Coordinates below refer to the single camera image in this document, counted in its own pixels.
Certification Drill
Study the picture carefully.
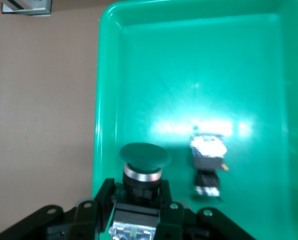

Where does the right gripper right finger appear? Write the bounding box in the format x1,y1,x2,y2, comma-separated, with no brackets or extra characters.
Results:
155,179,257,240

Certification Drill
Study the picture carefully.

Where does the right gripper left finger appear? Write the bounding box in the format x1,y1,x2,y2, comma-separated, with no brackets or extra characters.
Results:
0,177,116,240

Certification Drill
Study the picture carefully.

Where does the green mushroom push button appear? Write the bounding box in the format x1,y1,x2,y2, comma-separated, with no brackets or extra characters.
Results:
190,132,230,201
108,142,172,240

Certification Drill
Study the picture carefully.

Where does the green plastic tray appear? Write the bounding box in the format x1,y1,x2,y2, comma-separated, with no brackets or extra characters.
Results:
91,0,298,240

